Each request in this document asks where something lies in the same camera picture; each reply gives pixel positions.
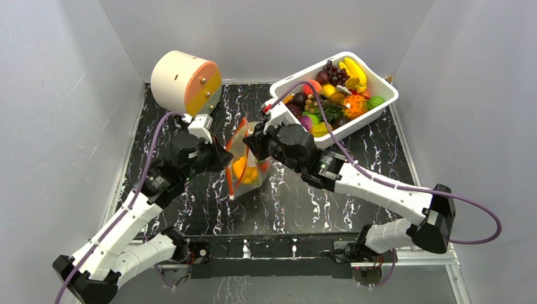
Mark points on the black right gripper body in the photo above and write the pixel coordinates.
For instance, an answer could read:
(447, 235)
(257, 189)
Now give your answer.
(260, 142)

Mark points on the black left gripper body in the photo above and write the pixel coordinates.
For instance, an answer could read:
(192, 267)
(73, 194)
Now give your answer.
(203, 163)

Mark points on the clear zip bag orange zipper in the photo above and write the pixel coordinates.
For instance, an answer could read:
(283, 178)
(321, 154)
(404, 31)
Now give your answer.
(236, 146)

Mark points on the yellow toy pepper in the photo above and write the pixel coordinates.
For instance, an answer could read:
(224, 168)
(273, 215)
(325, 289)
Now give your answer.
(244, 173)

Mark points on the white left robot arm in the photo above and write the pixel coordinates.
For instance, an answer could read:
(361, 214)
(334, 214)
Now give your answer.
(94, 273)

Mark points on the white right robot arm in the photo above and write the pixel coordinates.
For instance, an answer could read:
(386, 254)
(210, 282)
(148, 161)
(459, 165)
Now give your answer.
(426, 219)

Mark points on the white plastic food bin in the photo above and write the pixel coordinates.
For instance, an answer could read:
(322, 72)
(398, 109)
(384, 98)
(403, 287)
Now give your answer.
(288, 91)

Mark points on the dark maroon toy plum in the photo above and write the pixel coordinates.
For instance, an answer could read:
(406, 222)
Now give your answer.
(295, 110)

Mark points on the green leafy toy vegetable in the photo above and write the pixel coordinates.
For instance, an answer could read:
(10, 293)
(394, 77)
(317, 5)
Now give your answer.
(335, 115)

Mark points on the pink toy peach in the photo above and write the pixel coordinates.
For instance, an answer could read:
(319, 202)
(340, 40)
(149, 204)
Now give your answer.
(313, 86)

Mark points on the cream cylinder orange yellow face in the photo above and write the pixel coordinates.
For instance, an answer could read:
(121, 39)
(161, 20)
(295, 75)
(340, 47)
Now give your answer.
(186, 83)

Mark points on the orange netted toy fruit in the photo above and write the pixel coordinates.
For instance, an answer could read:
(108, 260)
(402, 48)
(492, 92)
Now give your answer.
(356, 106)

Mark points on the dark purple toy grapes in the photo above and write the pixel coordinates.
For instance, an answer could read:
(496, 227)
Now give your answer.
(332, 74)

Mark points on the yellow toy banana bunch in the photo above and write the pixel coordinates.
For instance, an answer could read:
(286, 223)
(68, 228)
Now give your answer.
(356, 77)

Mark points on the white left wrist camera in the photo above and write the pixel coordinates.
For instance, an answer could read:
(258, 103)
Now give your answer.
(199, 126)

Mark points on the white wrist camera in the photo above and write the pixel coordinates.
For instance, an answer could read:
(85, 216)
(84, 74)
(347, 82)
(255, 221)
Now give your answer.
(199, 126)
(277, 114)

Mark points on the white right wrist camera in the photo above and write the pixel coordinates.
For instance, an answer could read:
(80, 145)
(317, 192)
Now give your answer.
(277, 114)

